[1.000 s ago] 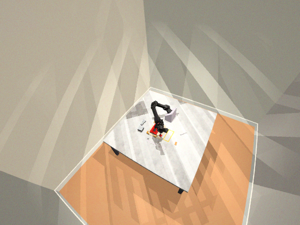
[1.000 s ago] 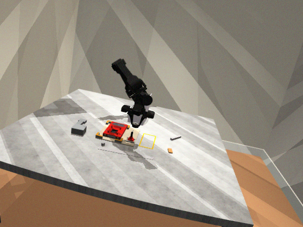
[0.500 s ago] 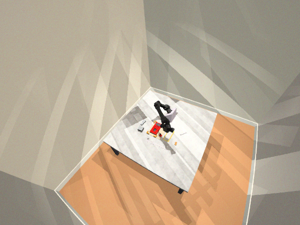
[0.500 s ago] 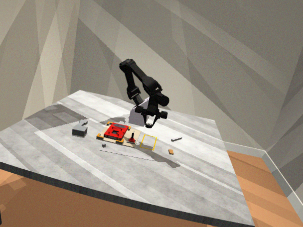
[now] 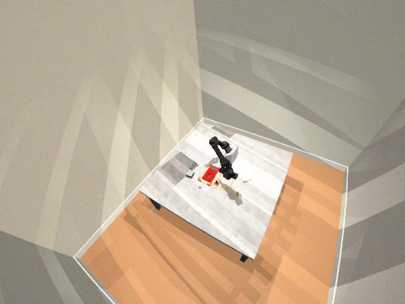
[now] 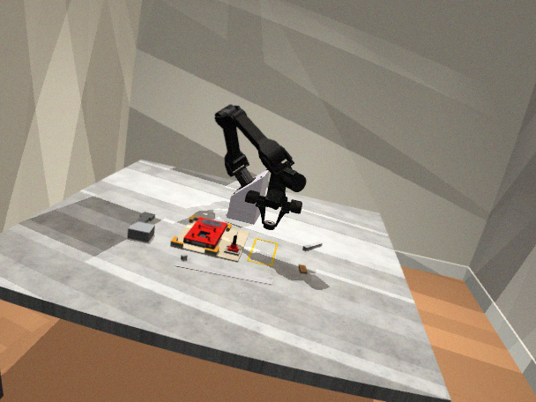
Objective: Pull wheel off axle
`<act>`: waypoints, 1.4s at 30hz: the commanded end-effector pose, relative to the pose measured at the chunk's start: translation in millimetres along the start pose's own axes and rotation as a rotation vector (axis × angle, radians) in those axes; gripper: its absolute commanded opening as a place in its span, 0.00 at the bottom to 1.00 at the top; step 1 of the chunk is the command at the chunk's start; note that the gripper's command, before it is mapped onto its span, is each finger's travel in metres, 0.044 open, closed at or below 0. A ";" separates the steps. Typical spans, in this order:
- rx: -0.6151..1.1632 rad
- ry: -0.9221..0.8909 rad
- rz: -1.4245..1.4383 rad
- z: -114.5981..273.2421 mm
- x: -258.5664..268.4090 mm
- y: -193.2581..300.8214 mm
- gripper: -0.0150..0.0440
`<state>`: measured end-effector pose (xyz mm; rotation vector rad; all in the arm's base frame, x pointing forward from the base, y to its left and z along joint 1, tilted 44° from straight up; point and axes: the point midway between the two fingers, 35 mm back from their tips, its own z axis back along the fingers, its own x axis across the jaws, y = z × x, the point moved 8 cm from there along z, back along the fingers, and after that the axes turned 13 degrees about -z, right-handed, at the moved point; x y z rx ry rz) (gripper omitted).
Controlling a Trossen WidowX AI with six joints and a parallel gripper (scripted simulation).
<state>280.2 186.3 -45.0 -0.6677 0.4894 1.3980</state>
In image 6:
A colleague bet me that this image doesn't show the black and grey wheel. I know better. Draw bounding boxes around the black and grey wheel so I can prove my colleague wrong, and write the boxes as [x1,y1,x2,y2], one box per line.
[264,220,276,230]

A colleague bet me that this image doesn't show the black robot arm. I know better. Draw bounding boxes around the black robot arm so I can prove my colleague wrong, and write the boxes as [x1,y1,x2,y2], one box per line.
[215,104,306,210]

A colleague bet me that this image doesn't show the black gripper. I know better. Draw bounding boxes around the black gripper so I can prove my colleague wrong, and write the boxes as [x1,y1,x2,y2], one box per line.
[245,181,302,227]

